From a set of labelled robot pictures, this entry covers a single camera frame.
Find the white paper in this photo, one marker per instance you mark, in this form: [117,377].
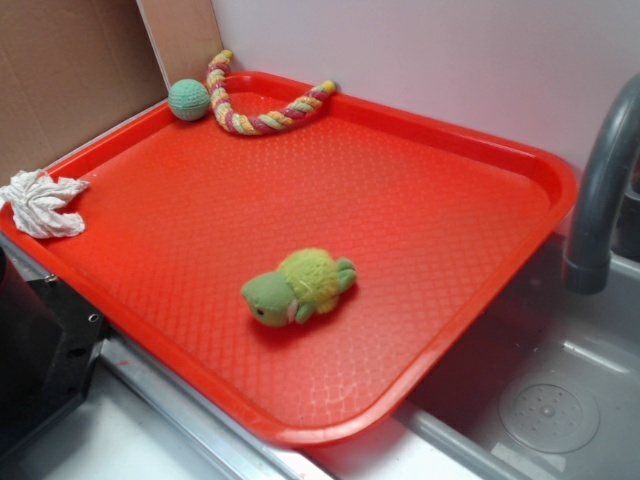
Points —
[38,202]

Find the grey curved faucet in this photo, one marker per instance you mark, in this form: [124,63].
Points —
[606,215]

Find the grey plastic sink basin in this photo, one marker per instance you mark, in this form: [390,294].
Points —
[535,329]

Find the brown cardboard panel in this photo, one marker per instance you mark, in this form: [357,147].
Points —
[73,70]

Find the multicolour braided rope toy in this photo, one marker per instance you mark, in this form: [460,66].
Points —
[269,123]

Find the round sink drain cover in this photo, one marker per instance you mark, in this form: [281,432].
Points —
[549,418]

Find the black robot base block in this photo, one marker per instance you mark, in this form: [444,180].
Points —
[50,339]

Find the green plush turtle toy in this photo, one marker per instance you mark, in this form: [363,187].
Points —
[307,282]

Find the red plastic tray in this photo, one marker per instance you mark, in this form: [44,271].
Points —
[179,215]

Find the green rubber ball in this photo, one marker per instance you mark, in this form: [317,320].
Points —
[188,100]

